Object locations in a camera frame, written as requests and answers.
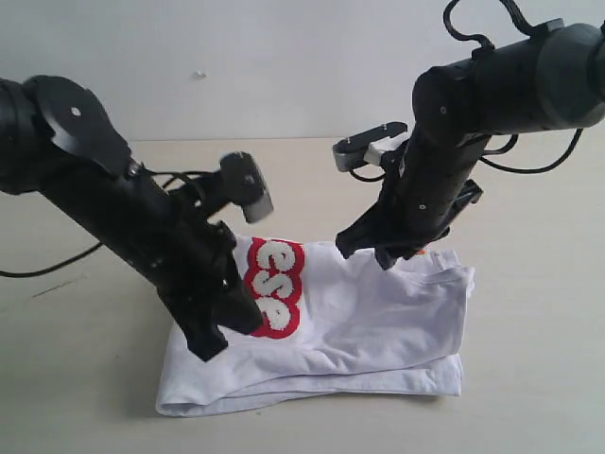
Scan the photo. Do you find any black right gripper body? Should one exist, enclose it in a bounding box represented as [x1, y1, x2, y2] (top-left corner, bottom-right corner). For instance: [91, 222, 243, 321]
[379, 126, 483, 246]

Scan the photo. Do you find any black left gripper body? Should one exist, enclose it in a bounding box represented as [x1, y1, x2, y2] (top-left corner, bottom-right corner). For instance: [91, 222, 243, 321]
[98, 176, 241, 327]

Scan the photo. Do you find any white t-shirt red lettering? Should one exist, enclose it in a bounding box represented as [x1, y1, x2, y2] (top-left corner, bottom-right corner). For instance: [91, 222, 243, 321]
[155, 236, 475, 417]

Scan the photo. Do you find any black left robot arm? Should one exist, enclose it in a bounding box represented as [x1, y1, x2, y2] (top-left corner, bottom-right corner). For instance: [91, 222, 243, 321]
[1, 76, 273, 360]

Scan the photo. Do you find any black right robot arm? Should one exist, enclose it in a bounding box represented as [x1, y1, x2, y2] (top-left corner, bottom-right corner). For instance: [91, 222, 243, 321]
[333, 20, 604, 269]

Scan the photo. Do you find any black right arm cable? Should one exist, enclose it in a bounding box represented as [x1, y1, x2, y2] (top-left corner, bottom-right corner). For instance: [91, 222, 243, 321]
[441, 0, 585, 175]

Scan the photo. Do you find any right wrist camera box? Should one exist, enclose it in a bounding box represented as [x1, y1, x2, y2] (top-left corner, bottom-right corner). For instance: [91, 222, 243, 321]
[332, 122, 408, 172]

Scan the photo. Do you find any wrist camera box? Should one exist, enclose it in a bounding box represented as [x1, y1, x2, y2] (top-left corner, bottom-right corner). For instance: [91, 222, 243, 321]
[332, 122, 408, 172]
[200, 151, 274, 224]

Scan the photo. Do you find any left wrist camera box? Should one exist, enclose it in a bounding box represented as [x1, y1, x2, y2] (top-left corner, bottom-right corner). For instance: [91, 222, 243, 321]
[200, 151, 274, 224]

